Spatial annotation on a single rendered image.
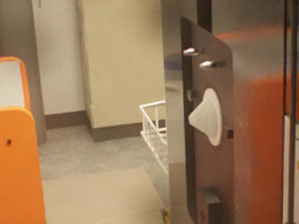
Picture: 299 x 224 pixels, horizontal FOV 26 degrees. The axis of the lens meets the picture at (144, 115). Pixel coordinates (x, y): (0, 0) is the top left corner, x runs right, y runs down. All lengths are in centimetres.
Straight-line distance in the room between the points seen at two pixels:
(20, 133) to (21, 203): 12
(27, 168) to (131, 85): 286
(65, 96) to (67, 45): 34
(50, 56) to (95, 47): 46
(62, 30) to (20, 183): 311
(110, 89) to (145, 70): 24
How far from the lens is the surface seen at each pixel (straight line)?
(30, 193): 107
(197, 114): 70
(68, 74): 419
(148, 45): 384
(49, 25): 412
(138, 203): 162
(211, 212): 73
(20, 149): 104
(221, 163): 70
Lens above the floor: 144
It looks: 19 degrees down
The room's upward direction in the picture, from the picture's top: 3 degrees counter-clockwise
